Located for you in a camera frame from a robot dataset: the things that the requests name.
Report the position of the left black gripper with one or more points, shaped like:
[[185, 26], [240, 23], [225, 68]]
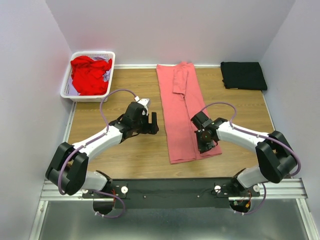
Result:
[[151, 128]]

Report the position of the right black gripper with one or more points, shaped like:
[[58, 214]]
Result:
[[202, 147]]

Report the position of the pink t shirt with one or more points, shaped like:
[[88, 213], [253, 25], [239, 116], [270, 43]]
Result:
[[181, 99]]

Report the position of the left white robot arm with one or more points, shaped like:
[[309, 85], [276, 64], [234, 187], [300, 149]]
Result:
[[68, 169]]

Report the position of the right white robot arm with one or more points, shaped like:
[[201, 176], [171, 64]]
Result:
[[275, 157]]

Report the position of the white plastic laundry basket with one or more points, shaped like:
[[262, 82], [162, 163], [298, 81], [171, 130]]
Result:
[[88, 77]]

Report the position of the folded black t shirt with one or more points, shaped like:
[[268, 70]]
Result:
[[243, 76]]

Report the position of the red t shirt in basket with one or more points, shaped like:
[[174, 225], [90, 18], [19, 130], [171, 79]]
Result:
[[88, 76]]

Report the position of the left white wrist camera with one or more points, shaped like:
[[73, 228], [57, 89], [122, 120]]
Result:
[[145, 102]]

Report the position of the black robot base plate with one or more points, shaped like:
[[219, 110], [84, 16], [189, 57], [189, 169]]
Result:
[[174, 193]]

